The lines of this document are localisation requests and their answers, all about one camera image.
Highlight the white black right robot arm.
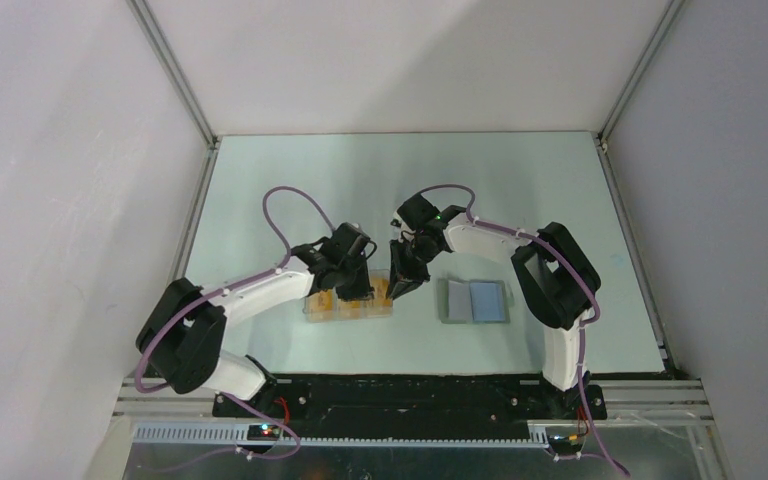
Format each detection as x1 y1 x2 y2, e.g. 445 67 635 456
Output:
387 193 601 418

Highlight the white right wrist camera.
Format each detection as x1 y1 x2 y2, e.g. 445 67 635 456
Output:
390 212 409 236

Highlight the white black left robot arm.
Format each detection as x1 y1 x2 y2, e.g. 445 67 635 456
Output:
134 223 378 417

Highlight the clear plastic tray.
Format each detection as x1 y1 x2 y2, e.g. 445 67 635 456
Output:
303 269 393 323

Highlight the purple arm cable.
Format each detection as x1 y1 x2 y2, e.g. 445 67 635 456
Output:
417 184 630 478
134 186 338 395

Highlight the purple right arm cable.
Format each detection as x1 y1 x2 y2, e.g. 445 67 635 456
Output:
417 184 630 478

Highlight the aluminium frame rail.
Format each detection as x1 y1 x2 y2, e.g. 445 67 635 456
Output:
113 377 713 449

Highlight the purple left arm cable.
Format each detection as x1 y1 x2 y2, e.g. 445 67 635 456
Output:
134 186 338 395

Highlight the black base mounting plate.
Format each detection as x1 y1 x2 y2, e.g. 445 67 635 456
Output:
248 374 607 442

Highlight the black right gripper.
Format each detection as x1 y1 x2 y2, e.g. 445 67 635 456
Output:
387 237 440 301

